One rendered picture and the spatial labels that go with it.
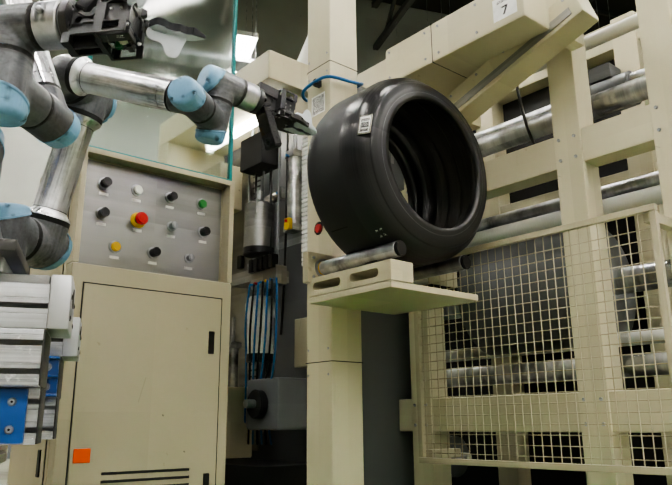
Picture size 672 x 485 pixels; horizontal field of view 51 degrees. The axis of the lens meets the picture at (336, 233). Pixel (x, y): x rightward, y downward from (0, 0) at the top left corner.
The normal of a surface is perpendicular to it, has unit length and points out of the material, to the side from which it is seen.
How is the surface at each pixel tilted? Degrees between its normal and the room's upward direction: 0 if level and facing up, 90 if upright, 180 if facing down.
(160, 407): 90
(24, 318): 90
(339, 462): 90
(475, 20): 90
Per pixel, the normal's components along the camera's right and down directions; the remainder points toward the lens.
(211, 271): 0.65, -0.21
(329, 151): -0.76, -0.18
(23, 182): 0.31, -0.26
